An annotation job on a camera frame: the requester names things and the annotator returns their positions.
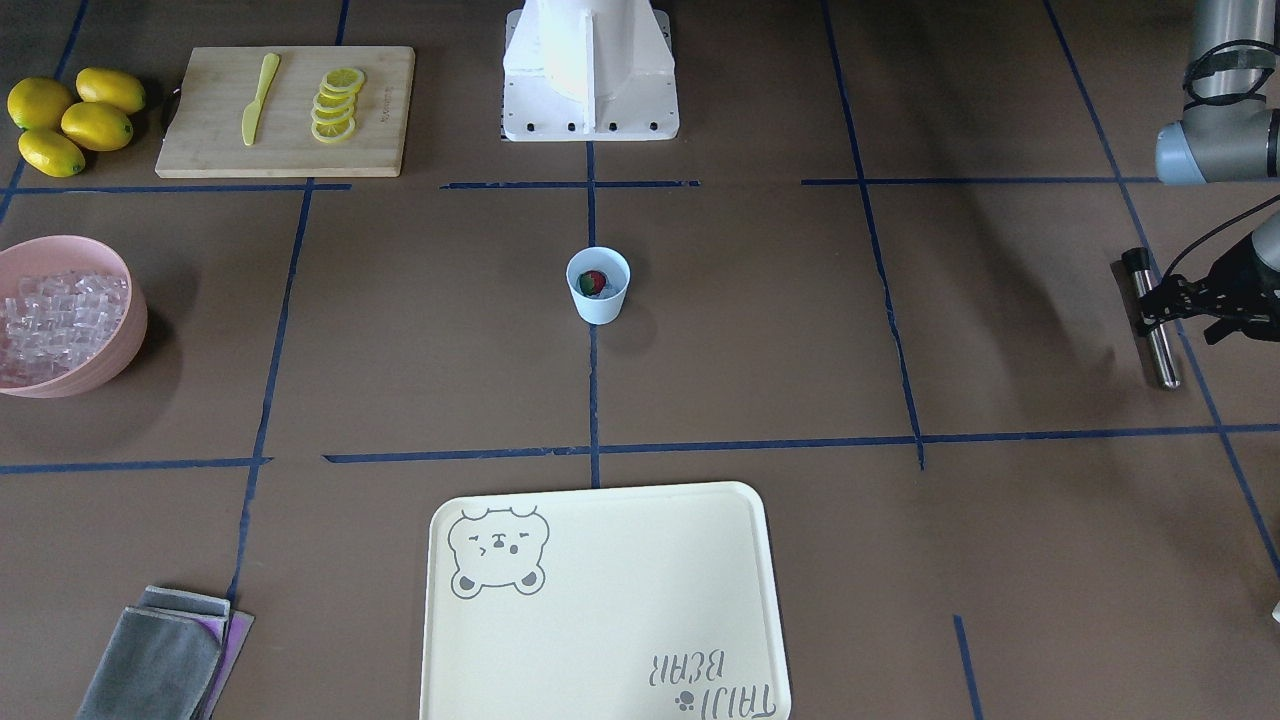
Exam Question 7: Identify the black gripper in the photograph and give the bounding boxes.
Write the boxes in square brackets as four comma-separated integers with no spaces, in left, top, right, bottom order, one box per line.
[1140,232,1279,346]

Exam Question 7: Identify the steel muddler black tip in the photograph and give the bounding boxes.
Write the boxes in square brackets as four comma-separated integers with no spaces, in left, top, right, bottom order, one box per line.
[1120,247,1181,391]

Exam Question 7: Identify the red strawberry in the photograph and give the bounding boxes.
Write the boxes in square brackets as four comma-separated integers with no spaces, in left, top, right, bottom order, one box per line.
[576,269,611,299]

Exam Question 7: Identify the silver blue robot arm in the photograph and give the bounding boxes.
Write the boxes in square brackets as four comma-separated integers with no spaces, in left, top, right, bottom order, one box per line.
[1138,1,1279,345]

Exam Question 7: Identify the light blue cup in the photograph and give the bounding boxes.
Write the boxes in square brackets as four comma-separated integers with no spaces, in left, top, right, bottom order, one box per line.
[564,246,632,325]

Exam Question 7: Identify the pink bowl of ice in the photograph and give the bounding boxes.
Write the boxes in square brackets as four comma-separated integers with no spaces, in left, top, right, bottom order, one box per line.
[1,234,148,398]

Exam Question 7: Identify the cream bear tray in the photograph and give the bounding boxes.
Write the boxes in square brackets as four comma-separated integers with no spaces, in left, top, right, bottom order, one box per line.
[419,480,794,719]

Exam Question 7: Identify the lemon slices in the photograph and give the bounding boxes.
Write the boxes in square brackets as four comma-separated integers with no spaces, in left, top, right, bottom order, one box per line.
[310,67,367,143]

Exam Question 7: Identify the yellow plastic knife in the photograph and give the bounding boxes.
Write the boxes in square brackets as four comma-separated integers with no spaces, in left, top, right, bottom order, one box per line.
[239,53,282,147]

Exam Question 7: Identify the bamboo cutting board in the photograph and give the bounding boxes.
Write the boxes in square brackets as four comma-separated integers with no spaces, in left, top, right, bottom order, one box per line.
[155,46,416,179]

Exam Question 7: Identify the purple cloth underneath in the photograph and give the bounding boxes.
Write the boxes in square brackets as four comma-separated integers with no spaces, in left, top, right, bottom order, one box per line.
[195,610,255,719]

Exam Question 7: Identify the grey folded cloth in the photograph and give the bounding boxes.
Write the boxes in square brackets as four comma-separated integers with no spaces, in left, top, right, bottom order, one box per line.
[76,585,230,719]

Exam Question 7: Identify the yellow lemon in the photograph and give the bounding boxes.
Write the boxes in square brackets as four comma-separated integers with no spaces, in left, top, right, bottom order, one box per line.
[17,129,86,178]
[60,102,134,152]
[76,67,147,115]
[6,76,77,131]

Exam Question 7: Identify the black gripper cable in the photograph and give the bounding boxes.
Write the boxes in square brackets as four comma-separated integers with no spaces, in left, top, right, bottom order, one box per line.
[1160,38,1280,281]

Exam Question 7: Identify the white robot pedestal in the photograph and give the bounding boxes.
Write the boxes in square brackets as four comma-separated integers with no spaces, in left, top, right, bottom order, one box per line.
[500,1,681,142]

